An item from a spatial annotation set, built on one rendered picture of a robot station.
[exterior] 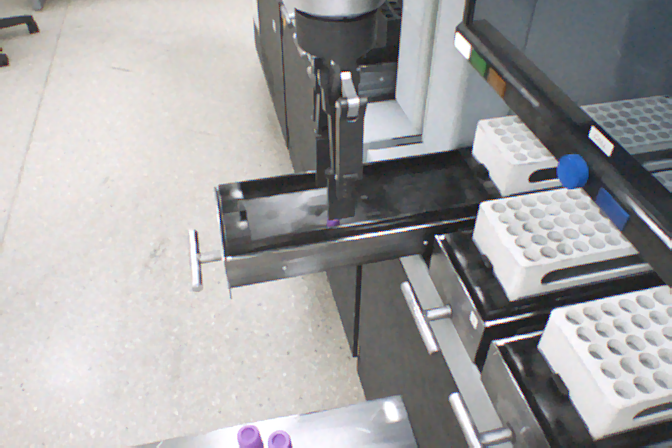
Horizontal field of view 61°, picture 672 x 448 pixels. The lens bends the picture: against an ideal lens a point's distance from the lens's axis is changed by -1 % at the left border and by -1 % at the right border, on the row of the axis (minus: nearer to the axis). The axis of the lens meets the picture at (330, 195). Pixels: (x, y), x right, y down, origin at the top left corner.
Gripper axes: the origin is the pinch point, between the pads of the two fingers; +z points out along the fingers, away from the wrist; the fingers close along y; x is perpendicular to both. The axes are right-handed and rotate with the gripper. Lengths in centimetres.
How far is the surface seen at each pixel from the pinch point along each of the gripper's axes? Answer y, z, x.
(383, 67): 37.7, 8.0, -18.3
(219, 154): 129, 88, 12
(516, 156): 1.3, 1.9, -23.4
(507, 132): 5.6, 1.4, -24.3
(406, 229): -2.5, 7.4, -8.3
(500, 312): -16.8, 7.0, -13.4
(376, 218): -1.1, 6.1, -4.9
